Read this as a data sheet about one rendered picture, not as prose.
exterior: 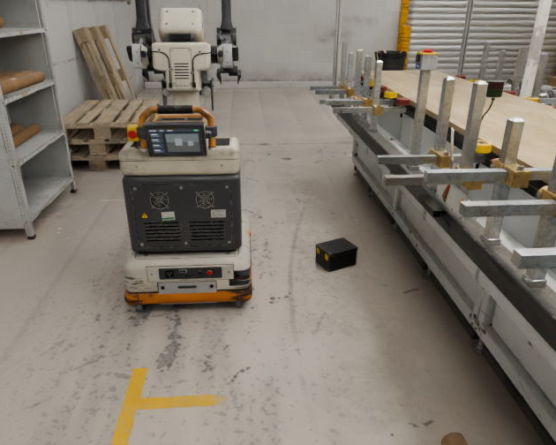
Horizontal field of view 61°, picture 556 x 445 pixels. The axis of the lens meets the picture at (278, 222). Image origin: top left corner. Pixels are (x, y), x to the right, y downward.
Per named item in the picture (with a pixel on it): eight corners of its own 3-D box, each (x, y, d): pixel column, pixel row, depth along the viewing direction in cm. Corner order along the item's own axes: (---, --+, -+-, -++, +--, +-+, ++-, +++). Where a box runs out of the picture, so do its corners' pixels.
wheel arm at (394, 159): (378, 166, 187) (379, 156, 185) (375, 164, 190) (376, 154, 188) (484, 164, 190) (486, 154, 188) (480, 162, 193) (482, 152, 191)
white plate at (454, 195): (462, 223, 167) (467, 197, 163) (434, 196, 190) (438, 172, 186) (463, 222, 167) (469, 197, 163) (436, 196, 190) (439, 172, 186)
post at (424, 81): (409, 170, 220) (422, 70, 202) (406, 168, 225) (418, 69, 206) (418, 170, 221) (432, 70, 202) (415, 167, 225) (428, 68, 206)
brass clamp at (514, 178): (508, 188, 136) (513, 171, 134) (486, 173, 148) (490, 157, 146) (529, 188, 136) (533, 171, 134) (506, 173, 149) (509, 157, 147)
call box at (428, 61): (420, 71, 201) (422, 52, 197) (414, 70, 207) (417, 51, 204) (436, 71, 201) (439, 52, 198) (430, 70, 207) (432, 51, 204)
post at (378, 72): (370, 142, 290) (377, 60, 271) (368, 140, 294) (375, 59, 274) (375, 142, 291) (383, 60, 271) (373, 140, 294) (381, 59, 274)
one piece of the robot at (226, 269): (234, 280, 229) (233, 265, 226) (147, 282, 227) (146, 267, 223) (234, 277, 232) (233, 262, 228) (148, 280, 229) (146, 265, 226)
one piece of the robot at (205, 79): (214, 112, 250) (212, 70, 241) (161, 112, 248) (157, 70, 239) (215, 106, 264) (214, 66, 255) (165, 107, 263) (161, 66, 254)
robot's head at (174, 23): (201, 30, 226) (201, 5, 230) (156, 30, 224) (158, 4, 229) (204, 50, 239) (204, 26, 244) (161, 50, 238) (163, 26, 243)
